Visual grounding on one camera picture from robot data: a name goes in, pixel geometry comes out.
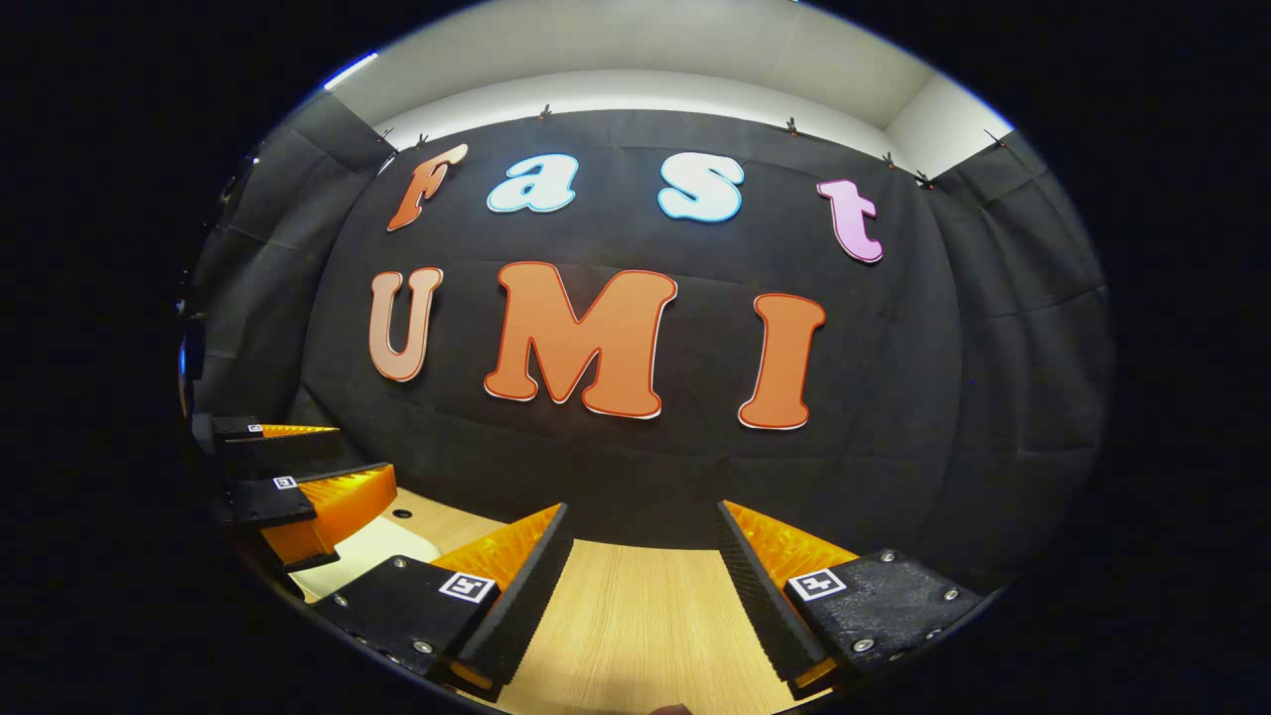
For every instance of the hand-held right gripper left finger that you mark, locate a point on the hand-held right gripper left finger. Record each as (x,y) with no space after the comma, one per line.
(526,586)

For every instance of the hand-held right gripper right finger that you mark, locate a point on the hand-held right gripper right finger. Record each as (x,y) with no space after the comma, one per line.
(760,596)

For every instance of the pale yellow suitcase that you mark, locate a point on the pale yellow suitcase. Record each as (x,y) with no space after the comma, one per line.
(382,551)

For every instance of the ceiling light strip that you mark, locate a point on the ceiling light strip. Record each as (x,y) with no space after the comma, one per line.
(350,71)

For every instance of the black backdrop cloth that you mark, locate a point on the black backdrop cloth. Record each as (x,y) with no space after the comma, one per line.
(695,477)

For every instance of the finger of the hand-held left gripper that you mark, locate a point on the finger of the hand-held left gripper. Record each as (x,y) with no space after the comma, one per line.
(338,501)
(278,445)

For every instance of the dark equipment stand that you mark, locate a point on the dark equipment stand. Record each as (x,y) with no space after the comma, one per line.
(189,343)

